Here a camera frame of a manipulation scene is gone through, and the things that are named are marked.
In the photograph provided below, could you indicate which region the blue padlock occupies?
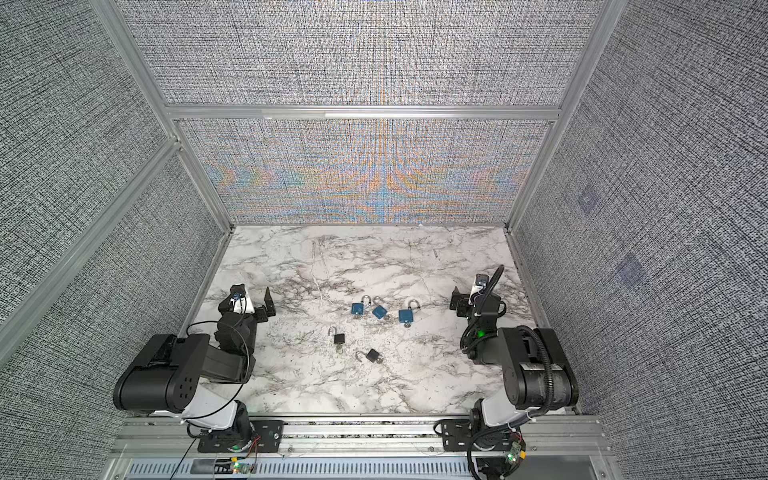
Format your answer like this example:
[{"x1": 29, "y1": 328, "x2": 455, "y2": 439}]
[
  {"x1": 350, "y1": 295, "x2": 372, "y2": 316},
  {"x1": 398, "y1": 299, "x2": 421, "y2": 328},
  {"x1": 372, "y1": 296, "x2": 388, "y2": 320}
]

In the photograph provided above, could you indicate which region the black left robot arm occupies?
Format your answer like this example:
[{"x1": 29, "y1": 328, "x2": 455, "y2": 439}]
[{"x1": 113, "y1": 284, "x2": 282, "y2": 453}]

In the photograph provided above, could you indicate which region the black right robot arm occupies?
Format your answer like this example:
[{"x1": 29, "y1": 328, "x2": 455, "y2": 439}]
[{"x1": 442, "y1": 268, "x2": 580, "y2": 439}]

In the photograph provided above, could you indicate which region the black padlock with key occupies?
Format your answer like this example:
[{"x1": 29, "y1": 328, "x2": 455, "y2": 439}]
[{"x1": 328, "y1": 326, "x2": 346, "y2": 353}]

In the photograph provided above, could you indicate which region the black padlock lying flat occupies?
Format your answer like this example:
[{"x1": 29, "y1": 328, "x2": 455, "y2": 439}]
[{"x1": 354, "y1": 348, "x2": 384, "y2": 364}]

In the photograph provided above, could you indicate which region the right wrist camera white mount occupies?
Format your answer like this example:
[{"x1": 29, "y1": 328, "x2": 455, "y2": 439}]
[{"x1": 469, "y1": 279, "x2": 488, "y2": 303}]

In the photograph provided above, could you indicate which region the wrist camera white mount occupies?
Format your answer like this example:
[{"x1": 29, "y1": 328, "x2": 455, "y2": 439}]
[
  {"x1": 469, "y1": 279, "x2": 488, "y2": 303},
  {"x1": 232, "y1": 293, "x2": 254, "y2": 315}
]

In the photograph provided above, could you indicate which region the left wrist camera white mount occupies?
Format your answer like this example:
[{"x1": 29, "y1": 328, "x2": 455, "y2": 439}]
[{"x1": 232, "y1": 293, "x2": 254, "y2": 315}]

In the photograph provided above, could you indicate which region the thin black cable left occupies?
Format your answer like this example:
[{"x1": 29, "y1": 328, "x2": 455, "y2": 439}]
[{"x1": 167, "y1": 319, "x2": 256, "y2": 480}]

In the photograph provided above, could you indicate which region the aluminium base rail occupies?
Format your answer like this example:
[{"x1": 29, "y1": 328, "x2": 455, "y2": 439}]
[{"x1": 99, "y1": 414, "x2": 622, "y2": 479}]

